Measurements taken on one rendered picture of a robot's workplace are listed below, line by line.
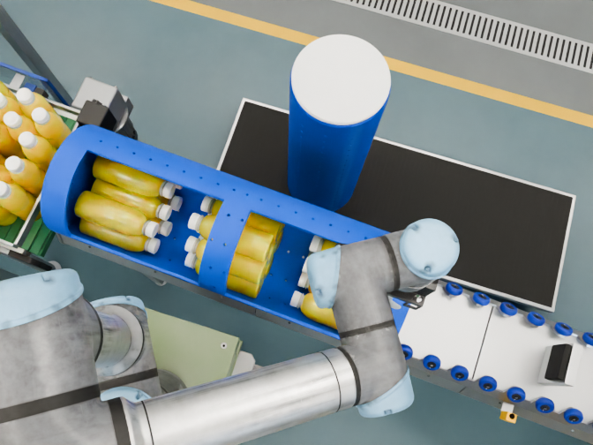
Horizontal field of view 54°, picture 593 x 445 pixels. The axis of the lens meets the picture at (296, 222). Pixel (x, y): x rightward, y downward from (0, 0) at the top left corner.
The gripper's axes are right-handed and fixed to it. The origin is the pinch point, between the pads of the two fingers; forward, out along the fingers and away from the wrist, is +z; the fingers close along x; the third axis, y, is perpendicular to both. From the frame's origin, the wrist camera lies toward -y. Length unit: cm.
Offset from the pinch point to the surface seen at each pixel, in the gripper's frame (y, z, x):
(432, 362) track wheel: 25, 46, -4
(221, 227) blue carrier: -33.9, 20.1, 4.3
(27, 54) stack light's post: -116, 54, 41
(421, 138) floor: 13, 142, 102
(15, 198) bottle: -89, 38, -4
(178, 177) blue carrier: -48, 21, 12
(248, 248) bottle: -27.3, 25.4, 2.9
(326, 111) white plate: -24, 39, 49
